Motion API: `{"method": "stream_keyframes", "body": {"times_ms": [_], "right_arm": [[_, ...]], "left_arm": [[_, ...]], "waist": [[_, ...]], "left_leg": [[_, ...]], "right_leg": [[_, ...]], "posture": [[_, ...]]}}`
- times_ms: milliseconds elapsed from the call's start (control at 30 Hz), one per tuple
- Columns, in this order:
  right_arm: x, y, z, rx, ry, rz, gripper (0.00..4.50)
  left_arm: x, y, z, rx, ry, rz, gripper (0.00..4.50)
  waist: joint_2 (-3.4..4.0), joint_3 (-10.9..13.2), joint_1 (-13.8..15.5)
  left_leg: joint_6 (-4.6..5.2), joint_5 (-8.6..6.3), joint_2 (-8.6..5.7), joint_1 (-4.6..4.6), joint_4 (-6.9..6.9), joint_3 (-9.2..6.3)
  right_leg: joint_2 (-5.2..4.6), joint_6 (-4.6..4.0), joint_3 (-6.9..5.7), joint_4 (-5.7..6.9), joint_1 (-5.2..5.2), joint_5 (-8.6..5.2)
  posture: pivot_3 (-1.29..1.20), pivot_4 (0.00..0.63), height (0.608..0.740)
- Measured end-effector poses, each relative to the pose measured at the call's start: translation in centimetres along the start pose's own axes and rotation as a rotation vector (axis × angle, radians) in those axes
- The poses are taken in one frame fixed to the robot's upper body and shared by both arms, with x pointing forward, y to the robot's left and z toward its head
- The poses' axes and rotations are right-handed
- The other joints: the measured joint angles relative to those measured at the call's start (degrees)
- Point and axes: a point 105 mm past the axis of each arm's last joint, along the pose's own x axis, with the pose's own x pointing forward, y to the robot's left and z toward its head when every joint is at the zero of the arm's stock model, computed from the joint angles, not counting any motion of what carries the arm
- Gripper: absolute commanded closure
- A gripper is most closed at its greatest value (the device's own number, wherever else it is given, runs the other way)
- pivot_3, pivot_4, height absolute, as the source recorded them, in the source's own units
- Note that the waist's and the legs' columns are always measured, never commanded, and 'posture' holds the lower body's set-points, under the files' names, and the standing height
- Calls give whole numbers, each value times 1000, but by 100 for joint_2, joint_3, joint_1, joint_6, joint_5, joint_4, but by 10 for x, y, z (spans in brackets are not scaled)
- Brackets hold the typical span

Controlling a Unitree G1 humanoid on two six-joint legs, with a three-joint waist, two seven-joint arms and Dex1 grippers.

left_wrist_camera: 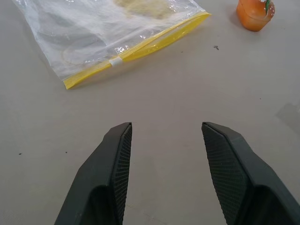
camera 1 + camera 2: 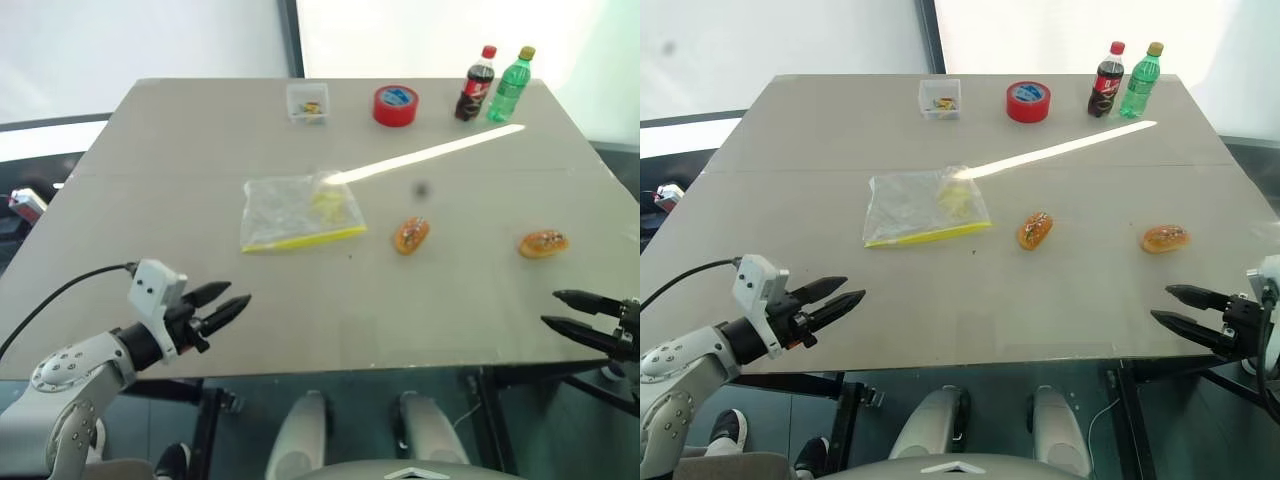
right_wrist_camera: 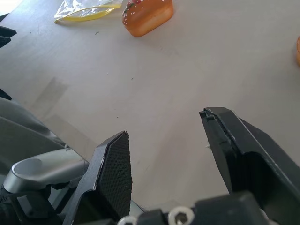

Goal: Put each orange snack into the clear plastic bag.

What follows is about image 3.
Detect clear plastic bag yellow zip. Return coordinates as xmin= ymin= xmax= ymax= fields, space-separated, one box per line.
xmin=54 ymin=0 xmax=123 ymax=25

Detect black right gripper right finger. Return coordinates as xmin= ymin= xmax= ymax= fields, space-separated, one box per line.
xmin=199 ymin=106 xmax=300 ymax=225

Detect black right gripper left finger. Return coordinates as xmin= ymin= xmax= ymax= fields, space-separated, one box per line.
xmin=62 ymin=130 xmax=133 ymax=225

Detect silver robot body shell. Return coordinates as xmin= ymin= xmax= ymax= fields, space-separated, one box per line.
xmin=0 ymin=97 xmax=68 ymax=175

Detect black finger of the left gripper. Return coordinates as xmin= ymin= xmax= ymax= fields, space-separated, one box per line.
xmin=0 ymin=25 xmax=17 ymax=38
xmin=0 ymin=37 xmax=12 ymax=49

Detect black robot joint housing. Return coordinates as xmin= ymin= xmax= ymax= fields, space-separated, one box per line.
xmin=0 ymin=181 xmax=71 ymax=225

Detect orange bread loaf with sprinkles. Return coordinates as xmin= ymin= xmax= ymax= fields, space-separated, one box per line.
xmin=121 ymin=0 xmax=174 ymax=38

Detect orange object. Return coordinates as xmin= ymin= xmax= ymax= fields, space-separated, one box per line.
xmin=295 ymin=35 xmax=300 ymax=65

